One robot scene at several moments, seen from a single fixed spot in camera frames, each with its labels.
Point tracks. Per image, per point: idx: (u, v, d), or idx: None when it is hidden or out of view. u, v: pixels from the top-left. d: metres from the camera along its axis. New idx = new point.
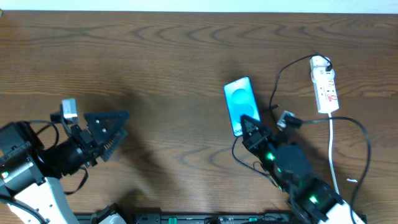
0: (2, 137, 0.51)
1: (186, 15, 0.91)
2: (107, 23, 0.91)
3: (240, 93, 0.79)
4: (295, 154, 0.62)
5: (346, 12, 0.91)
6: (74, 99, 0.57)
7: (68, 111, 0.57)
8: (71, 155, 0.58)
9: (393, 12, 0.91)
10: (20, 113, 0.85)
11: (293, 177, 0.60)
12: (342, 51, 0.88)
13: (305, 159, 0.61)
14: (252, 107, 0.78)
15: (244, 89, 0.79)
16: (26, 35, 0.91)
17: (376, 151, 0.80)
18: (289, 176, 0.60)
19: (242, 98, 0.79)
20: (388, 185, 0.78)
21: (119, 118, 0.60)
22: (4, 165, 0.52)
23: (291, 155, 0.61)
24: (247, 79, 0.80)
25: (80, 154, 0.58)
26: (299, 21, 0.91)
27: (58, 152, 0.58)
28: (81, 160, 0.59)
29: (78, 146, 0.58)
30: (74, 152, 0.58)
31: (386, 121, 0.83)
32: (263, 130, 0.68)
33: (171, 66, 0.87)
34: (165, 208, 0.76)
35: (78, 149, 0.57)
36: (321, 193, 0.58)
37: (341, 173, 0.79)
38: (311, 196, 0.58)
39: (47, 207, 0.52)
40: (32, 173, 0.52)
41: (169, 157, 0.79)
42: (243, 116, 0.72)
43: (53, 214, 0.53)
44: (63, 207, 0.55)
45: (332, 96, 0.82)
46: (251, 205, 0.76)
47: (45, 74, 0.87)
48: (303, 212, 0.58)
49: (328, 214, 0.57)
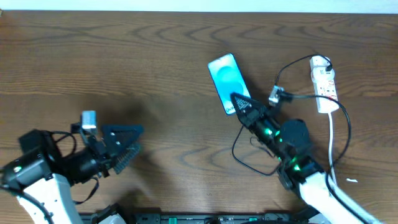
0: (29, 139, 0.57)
1: (185, 15, 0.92)
2: (107, 23, 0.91)
3: (227, 70, 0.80)
4: (300, 132, 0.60)
5: (344, 12, 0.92)
6: (94, 111, 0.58)
7: (87, 122, 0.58)
8: (84, 165, 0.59)
9: (392, 13, 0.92)
10: (17, 114, 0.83)
11: (291, 150, 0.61)
12: (341, 51, 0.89)
13: (308, 137, 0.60)
14: (240, 84, 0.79)
15: (229, 67, 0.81)
16: (25, 34, 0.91)
17: (376, 151, 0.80)
18: (286, 147, 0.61)
19: (229, 75, 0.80)
20: (388, 185, 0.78)
21: (134, 132, 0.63)
22: (18, 161, 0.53)
23: (296, 131, 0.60)
24: (232, 56, 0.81)
25: (94, 164, 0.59)
26: (298, 21, 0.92)
27: (73, 159, 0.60)
28: (93, 170, 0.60)
29: (92, 157, 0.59)
30: (87, 162, 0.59)
31: (386, 121, 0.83)
32: (256, 106, 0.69)
33: (171, 66, 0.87)
34: (166, 208, 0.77)
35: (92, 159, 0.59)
36: (308, 167, 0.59)
37: (341, 173, 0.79)
38: (296, 165, 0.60)
39: (52, 200, 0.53)
40: (43, 170, 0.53)
41: (169, 157, 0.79)
42: (233, 93, 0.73)
43: (57, 210, 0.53)
44: (68, 204, 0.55)
45: (332, 96, 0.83)
46: (251, 205, 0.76)
47: (44, 74, 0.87)
48: (289, 182, 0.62)
49: (308, 179, 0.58)
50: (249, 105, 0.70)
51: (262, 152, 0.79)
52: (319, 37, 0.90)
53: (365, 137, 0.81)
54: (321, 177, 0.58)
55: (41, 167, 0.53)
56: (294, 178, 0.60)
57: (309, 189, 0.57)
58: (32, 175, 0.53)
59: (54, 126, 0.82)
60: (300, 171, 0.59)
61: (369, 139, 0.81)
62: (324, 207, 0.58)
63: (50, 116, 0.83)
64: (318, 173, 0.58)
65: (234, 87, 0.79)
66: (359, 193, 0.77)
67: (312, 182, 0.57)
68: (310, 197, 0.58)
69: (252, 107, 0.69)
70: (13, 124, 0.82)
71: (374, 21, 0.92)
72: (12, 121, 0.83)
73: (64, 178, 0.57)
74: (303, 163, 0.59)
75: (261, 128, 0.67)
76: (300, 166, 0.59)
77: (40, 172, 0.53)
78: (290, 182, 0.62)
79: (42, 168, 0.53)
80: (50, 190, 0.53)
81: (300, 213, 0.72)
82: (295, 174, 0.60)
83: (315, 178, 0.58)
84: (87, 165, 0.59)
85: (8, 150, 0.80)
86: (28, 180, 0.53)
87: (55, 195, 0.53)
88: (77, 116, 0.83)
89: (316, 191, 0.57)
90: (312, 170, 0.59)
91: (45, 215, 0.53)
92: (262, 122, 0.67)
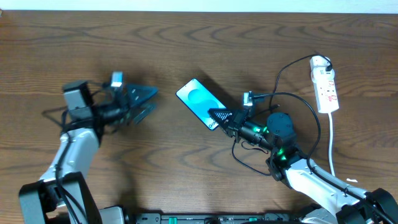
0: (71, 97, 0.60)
1: (185, 16, 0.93)
2: (107, 23, 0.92)
3: (194, 93, 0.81)
4: (284, 123, 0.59)
5: (342, 12, 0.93)
6: (121, 73, 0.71)
7: (115, 81, 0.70)
8: (112, 110, 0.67)
9: (390, 13, 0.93)
10: (18, 114, 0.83)
11: (278, 141, 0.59)
12: (341, 51, 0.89)
13: (293, 129, 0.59)
14: (212, 101, 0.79)
15: (196, 89, 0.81)
16: (27, 34, 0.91)
17: (377, 151, 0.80)
18: (273, 140, 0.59)
19: (199, 96, 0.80)
20: (388, 185, 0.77)
21: (150, 93, 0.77)
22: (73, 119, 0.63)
23: (280, 124, 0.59)
24: (196, 80, 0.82)
25: (117, 113, 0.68)
26: (298, 22, 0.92)
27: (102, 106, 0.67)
28: (117, 119, 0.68)
29: (117, 107, 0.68)
30: (112, 112, 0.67)
31: (386, 121, 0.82)
32: (236, 111, 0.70)
33: (171, 66, 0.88)
34: (165, 207, 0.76)
35: (117, 109, 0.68)
36: (295, 158, 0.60)
37: (341, 173, 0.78)
38: (283, 155, 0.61)
39: (80, 135, 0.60)
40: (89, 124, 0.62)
41: (169, 157, 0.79)
42: (211, 109, 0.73)
43: (79, 140, 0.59)
44: (84, 154, 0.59)
45: (332, 96, 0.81)
46: (251, 206, 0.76)
47: (44, 74, 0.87)
48: (278, 173, 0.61)
49: (292, 165, 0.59)
50: (229, 113, 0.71)
51: (261, 153, 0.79)
52: (319, 37, 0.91)
53: (365, 137, 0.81)
54: (305, 161, 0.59)
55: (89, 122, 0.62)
56: (282, 167, 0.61)
57: (290, 173, 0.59)
58: (81, 127, 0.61)
59: (53, 126, 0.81)
60: (286, 160, 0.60)
61: (369, 139, 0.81)
62: (309, 189, 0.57)
63: (50, 116, 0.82)
64: (303, 159, 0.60)
65: (209, 105, 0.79)
66: None
67: (296, 167, 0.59)
68: (295, 182, 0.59)
69: (233, 114, 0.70)
70: (12, 125, 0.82)
71: (374, 21, 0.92)
72: (12, 121, 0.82)
73: (97, 142, 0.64)
74: (290, 154, 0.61)
75: (248, 132, 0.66)
76: (287, 156, 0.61)
77: (87, 125, 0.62)
78: (279, 173, 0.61)
79: (88, 116, 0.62)
80: (84, 132, 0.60)
81: (300, 213, 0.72)
82: (283, 164, 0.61)
83: (299, 163, 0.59)
84: (114, 112, 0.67)
85: (7, 150, 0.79)
86: (76, 129, 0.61)
87: (84, 134, 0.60)
88: None
89: (296, 173, 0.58)
90: (298, 158, 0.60)
91: (68, 140, 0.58)
92: (245, 126, 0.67)
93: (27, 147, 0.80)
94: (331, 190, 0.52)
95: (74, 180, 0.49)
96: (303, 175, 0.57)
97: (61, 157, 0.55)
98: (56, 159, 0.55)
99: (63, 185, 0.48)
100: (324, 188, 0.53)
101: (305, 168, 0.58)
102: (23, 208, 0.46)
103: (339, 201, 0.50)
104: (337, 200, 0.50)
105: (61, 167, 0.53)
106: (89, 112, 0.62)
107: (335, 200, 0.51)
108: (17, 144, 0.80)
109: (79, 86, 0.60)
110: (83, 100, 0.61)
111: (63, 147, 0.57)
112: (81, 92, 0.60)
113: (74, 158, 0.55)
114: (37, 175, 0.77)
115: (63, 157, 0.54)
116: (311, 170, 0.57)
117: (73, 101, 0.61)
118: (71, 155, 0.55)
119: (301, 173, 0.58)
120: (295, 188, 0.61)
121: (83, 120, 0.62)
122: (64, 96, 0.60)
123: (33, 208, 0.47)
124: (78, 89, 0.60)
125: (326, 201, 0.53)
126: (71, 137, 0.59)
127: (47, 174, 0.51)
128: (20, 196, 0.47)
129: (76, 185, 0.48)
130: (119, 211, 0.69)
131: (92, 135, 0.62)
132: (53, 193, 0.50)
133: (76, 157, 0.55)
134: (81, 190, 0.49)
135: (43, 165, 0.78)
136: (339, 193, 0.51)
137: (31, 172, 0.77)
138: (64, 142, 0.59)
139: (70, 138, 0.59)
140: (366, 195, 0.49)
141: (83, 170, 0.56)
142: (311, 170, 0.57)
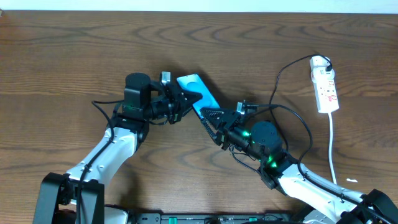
0: (131, 96, 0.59)
1: (185, 16, 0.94)
2: (108, 23, 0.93)
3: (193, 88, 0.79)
4: (267, 130, 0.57)
5: (338, 13, 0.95)
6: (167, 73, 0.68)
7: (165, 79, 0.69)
8: (165, 105, 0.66)
9: (384, 15, 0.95)
10: (17, 114, 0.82)
11: (265, 150, 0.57)
12: (339, 51, 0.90)
13: (277, 134, 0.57)
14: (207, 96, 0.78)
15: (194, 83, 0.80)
16: (28, 34, 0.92)
17: (379, 151, 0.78)
18: (260, 149, 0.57)
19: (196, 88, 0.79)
20: (393, 185, 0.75)
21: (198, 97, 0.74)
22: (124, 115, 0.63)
23: (264, 130, 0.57)
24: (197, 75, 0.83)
25: (170, 107, 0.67)
26: (295, 22, 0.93)
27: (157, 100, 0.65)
28: (166, 112, 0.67)
29: (169, 101, 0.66)
30: (165, 106, 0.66)
31: (386, 121, 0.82)
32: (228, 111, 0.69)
33: (172, 65, 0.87)
34: (165, 208, 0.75)
35: (169, 103, 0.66)
36: (285, 164, 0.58)
37: (344, 173, 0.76)
38: (274, 162, 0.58)
39: (122, 137, 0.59)
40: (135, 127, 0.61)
41: (170, 157, 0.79)
42: (203, 108, 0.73)
43: (118, 144, 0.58)
44: (115, 160, 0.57)
45: (332, 96, 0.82)
46: (251, 206, 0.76)
47: (44, 74, 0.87)
48: (271, 182, 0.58)
49: (284, 172, 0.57)
50: (221, 112, 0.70)
51: None
52: (319, 38, 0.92)
53: (365, 137, 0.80)
54: (295, 167, 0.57)
55: (134, 126, 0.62)
56: (274, 175, 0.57)
57: (283, 181, 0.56)
58: (125, 128, 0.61)
59: (53, 126, 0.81)
60: (277, 167, 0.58)
61: (370, 139, 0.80)
62: (304, 195, 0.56)
63: (51, 116, 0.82)
64: (294, 164, 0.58)
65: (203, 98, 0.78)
66: (364, 193, 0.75)
67: (288, 173, 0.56)
68: (289, 190, 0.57)
69: (225, 114, 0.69)
70: (12, 124, 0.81)
71: (370, 22, 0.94)
72: (12, 119, 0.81)
73: (135, 149, 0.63)
74: (280, 160, 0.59)
75: (237, 138, 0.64)
76: (277, 163, 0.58)
77: (132, 129, 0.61)
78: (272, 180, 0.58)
79: (139, 117, 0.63)
80: (127, 135, 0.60)
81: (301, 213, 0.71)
82: (274, 172, 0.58)
83: (290, 170, 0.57)
84: (165, 106, 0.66)
85: (6, 150, 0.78)
86: (119, 127, 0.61)
87: (127, 138, 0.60)
88: (76, 114, 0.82)
89: (290, 181, 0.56)
90: (288, 163, 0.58)
91: (109, 140, 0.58)
92: (234, 130, 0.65)
93: (25, 147, 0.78)
94: (328, 196, 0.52)
95: (95, 191, 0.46)
96: (297, 183, 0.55)
97: (94, 157, 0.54)
98: (90, 155, 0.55)
99: (82, 191, 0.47)
100: (320, 195, 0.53)
101: (297, 175, 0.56)
102: (40, 194, 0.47)
103: (337, 208, 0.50)
104: (336, 207, 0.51)
105: (89, 167, 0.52)
106: (141, 113, 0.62)
107: (333, 208, 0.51)
108: (15, 144, 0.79)
109: (141, 86, 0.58)
110: (140, 101, 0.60)
111: (101, 145, 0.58)
112: (141, 93, 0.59)
113: (105, 164, 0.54)
114: (36, 175, 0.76)
115: (94, 160, 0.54)
116: (304, 177, 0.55)
117: (131, 98, 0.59)
118: (104, 157, 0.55)
119: (294, 180, 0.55)
120: (288, 195, 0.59)
121: (133, 119, 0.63)
122: (124, 92, 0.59)
123: (49, 199, 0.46)
124: (138, 91, 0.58)
125: (323, 207, 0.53)
126: (113, 137, 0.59)
127: (75, 170, 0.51)
128: (43, 182, 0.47)
129: (94, 196, 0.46)
130: (124, 217, 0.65)
131: (135, 140, 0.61)
132: (72, 190, 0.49)
133: (107, 162, 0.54)
134: (96, 203, 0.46)
135: (43, 165, 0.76)
136: (336, 199, 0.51)
137: (30, 172, 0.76)
138: (106, 139, 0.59)
139: (111, 138, 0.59)
140: (362, 198, 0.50)
141: (111, 175, 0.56)
142: (305, 176, 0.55)
